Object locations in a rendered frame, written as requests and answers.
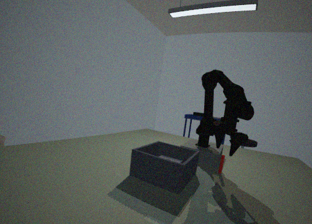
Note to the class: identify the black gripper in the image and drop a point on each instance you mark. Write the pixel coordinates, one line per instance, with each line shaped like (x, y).
(237, 139)

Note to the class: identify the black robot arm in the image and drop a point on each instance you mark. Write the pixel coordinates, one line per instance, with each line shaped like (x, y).
(236, 105)

